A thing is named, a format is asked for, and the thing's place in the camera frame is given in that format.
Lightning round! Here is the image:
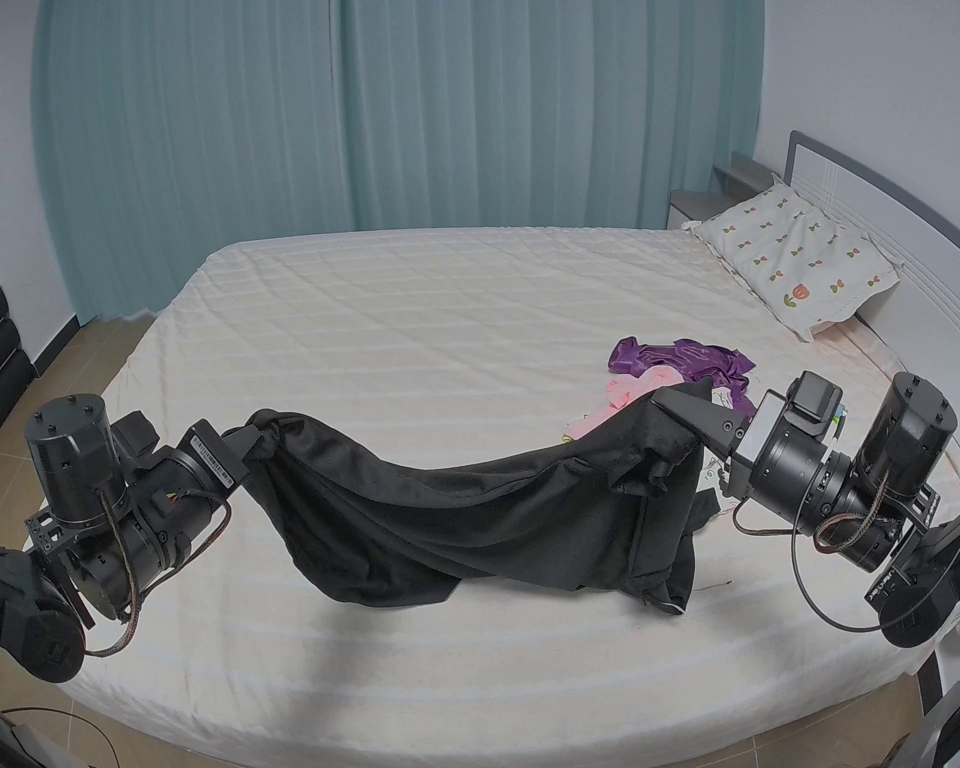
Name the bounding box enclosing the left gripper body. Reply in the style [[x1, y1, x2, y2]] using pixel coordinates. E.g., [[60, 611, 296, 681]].
[[75, 420, 252, 624]]

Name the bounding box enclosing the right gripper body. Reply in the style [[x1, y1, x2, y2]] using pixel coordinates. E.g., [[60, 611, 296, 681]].
[[723, 390, 901, 573]]

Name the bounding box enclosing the black T-shirt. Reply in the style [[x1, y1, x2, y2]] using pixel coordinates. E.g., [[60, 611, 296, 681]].
[[221, 377, 725, 618]]

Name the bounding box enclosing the bed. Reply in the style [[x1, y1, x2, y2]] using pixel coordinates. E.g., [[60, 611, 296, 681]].
[[60, 129, 960, 768]]

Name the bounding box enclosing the white printed garment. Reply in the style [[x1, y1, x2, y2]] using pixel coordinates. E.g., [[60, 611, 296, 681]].
[[697, 450, 732, 500]]

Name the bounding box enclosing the purple garment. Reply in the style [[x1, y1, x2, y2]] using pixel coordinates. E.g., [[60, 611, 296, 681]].
[[607, 336, 759, 417]]

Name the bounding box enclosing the pink garment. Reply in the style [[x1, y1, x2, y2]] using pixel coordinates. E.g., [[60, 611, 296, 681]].
[[564, 365, 687, 440]]

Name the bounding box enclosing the white printed pillow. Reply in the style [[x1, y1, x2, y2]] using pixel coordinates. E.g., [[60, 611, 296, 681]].
[[681, 174, 905, 344]]

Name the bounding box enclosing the black chest of drawers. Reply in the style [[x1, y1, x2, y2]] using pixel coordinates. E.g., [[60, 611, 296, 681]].
[[0, 285, 35, 429]]

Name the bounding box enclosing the grey bedside table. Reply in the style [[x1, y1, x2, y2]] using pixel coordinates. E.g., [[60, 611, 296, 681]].
[[667, 152, 781, 230]]

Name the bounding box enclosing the blue-green curtain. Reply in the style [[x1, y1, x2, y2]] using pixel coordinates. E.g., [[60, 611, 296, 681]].
[[30, 0, 766, 324]]

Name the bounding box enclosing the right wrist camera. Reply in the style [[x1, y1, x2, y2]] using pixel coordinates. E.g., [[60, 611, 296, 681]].
[[783, 371, 845, 444]]

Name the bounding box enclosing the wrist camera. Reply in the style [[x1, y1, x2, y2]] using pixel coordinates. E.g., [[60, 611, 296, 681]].
[[783, 371, 845, 444], [112, 411, 162, 474]]

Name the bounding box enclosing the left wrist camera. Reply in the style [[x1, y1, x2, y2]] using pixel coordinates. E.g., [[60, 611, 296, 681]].
[[112, 411, 162, 474]]

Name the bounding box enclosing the black cable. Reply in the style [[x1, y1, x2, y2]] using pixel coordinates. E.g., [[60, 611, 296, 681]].
[[82, 487, 235, 661], [731, 498, 890, 635]]

